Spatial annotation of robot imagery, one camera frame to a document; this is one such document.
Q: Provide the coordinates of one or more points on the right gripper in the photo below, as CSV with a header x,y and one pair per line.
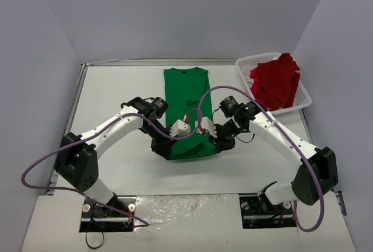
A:
x,y
222,140

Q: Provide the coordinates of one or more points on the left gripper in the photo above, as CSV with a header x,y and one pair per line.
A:
x,y
164,147

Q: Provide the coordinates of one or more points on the green t shirt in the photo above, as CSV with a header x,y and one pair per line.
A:
x,y
183,90

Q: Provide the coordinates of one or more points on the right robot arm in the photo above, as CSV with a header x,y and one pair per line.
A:
x,y
316,170

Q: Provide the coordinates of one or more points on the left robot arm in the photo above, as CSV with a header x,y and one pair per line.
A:
x,y
78,165

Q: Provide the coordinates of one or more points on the red t shirt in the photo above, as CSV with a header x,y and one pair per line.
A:
x,y
275,82

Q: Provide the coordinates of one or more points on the white plastic basket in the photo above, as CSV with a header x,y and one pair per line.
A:
x,y
245,65

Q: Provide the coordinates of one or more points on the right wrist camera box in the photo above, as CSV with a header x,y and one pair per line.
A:
x,y
206,127

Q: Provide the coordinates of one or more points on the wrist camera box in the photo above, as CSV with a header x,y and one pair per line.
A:
x,y
206,127
180,129

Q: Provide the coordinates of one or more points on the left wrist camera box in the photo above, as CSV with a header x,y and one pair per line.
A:
x,y
180,129

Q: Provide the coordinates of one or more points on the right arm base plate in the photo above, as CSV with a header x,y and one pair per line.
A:
x,y
256,213

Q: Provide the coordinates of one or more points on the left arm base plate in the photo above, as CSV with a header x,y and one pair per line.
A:
x,y
95,218

